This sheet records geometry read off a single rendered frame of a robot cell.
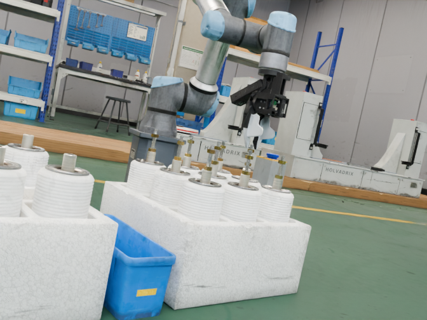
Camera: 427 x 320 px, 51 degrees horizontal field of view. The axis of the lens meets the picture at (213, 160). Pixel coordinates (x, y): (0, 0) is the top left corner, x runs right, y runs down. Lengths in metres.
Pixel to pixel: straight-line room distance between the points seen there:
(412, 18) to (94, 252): 7.51
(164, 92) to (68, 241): 1.04
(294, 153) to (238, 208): 2.82
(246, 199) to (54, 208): 0.44
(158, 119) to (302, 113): 2.25
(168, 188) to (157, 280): 0.25
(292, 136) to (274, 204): 2.75
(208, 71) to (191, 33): 6.02
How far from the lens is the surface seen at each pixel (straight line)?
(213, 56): 1.71
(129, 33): 7.27
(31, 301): 0.80
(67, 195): 0.79
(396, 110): 7.68
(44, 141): 3.06
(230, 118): 3.62
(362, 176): 4.23
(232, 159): 3.49
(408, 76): 7.69
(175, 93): 1.74
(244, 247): 1.02
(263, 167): 1.38
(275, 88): 1.20
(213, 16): 1.26
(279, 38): 1.21
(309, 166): 3.86
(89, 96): 9.55
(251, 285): 1.08
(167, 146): 1.72
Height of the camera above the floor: 0.38
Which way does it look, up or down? 4 degrees down
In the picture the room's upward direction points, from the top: 12 degrees clockwise
